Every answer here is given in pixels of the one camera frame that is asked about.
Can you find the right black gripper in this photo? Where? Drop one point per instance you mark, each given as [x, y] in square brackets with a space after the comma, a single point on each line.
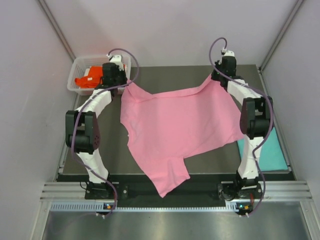
[213, 76]

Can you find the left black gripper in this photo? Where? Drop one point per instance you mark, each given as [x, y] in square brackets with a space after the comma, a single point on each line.
[122, 73]

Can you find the pink t shirt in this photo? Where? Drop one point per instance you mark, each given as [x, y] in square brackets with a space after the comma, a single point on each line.
[166, 128]

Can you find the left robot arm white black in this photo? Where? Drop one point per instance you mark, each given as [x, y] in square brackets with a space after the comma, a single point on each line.
[82, 134]

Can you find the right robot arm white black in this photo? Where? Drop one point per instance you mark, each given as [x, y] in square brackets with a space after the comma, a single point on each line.
[256, 123]

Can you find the orange t shirt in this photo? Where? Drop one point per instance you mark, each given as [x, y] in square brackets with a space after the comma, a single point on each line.
[92, 81]

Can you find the white plastic laundry basket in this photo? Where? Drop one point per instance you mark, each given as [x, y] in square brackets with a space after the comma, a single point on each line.
[80, 64]

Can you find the folded teal t shirt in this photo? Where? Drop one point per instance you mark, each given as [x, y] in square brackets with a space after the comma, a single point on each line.
[271, 155]

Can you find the slotted white cable duct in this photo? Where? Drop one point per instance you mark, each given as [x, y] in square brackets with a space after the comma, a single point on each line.
[104, 207]

